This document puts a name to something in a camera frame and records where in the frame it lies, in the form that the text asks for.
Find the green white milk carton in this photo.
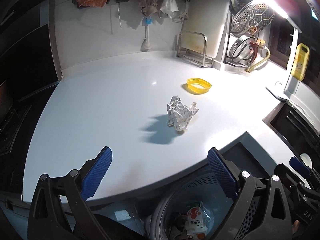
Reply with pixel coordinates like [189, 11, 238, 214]
[185, 201, 207, 234]

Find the aluminium foil ball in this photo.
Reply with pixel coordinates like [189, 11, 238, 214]
[167, 96, 199, 132]

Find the red white snack wrapper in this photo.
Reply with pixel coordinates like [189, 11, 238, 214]
[187, 233, 206, 240]

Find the black cloth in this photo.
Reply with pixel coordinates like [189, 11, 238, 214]
[169, 212, 188, 240]

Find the grey perforated trash basket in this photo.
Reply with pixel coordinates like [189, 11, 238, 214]
[148, 172, 233, 239]

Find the black sink basin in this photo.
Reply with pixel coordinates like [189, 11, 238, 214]
[263, 102, 319, 163]

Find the yellow oil jug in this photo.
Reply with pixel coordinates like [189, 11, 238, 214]
[291, 43, 310, 81]

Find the yellow plastic lid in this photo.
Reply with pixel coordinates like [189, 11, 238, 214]
[187, 78, 212, 94]

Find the round steel pan lid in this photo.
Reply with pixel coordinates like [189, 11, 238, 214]
[228, 35, 255, 63]

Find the perforated steel steamer plate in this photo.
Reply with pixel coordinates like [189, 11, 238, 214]
[231, 0, 275, 37]

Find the steel cutting board rack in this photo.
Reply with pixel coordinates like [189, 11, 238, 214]
[176, 30, 214, 68]

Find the white dish brush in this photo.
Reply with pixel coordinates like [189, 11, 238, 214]
[140, 16, 152, 52]

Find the white cutting board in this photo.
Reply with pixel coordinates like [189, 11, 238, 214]
[183, 0, 229, 58]

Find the hanging white peeler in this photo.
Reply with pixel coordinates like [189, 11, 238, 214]
[172, 0, 190, 23]

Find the white hanging cloth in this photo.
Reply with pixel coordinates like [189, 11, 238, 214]
[160, 0, 179, 20]

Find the brown hanging cloth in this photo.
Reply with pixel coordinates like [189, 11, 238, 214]
[139, 0, 158, 17]

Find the yellow gas hose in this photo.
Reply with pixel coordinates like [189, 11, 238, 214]
[245, 45, 271, 73]

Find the black wire dish rack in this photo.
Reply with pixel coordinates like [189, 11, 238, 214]
[223, 0, 271, 68]

